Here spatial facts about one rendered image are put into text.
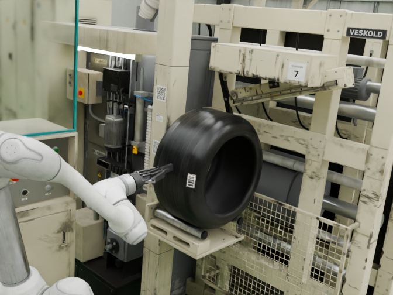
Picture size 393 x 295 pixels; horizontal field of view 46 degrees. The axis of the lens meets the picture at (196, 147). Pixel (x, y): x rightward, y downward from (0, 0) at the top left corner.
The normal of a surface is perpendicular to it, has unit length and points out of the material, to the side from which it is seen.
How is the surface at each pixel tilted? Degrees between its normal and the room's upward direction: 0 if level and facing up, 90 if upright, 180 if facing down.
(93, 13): 90
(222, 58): 90
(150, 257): 90
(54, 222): 90
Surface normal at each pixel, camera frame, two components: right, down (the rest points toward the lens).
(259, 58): -0.69, 0.13
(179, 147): -0.55, -0.37
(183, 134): -0.44, -0.56
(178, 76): 0.72, 0.24
